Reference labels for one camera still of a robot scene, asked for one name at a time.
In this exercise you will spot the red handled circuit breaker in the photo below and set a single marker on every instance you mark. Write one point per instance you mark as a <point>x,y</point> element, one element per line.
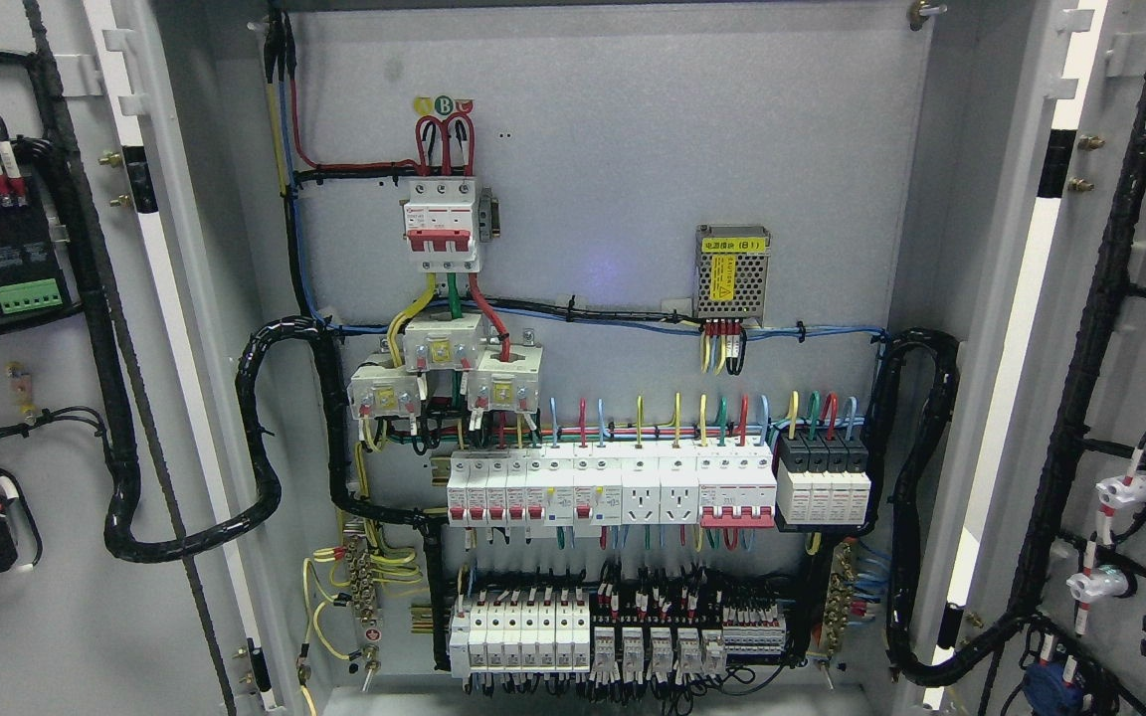
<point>737,487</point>

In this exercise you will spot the white current transformers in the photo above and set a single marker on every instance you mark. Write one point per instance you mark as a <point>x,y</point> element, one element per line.
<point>437,350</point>

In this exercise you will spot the main red white breaker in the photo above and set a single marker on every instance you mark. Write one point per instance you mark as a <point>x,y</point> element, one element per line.
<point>446,219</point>

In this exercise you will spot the lower relay terminal row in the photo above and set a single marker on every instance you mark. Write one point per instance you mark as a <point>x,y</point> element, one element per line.
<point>616,637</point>

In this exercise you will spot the metal mesh power supply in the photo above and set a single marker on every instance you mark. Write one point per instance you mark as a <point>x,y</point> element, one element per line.
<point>732,263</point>

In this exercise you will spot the black surge protector module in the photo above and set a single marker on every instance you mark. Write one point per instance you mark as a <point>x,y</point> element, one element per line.
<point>821,484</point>

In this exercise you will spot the grey cabinet door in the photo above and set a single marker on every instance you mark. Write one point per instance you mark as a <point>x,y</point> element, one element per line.
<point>1115,412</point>
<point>83,633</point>

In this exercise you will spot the white socket breaker row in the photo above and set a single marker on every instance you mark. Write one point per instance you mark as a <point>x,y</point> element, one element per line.
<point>584,489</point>

